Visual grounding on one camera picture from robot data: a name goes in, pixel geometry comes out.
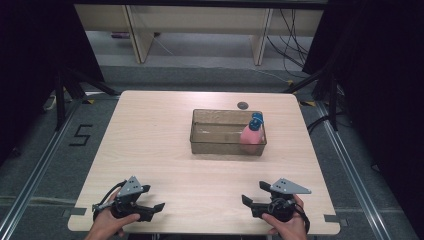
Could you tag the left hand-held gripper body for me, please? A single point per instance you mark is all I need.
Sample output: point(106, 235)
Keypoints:
point(130, 188)

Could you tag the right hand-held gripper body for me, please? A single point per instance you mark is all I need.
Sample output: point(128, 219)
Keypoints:
point(286, 188)

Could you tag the pink bottle with blue cap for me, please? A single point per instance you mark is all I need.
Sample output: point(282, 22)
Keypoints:
point(251, 136)

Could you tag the clear brown plastic bin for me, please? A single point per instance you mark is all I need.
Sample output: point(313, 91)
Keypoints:
point(216, 133)

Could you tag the person's left hand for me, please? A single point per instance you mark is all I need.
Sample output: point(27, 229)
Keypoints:
point(106, 221)

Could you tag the person's right hand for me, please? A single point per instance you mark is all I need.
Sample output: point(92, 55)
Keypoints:
point(290, 230)

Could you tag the dark round table grommet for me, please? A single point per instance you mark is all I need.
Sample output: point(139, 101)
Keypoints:
point(242, 105)

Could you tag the black metal stand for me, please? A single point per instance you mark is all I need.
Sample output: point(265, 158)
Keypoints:
point(60, 100)
point(332, 100)

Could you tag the black curtain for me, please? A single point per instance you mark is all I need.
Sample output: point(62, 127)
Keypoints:
point(36, 66)
point(383, 83)

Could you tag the light wooden desk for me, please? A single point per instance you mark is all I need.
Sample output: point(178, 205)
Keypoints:
point(200, 18)

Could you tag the metal floor rail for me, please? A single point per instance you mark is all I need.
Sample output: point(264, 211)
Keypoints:
point(36, 176)
point(353, 173)

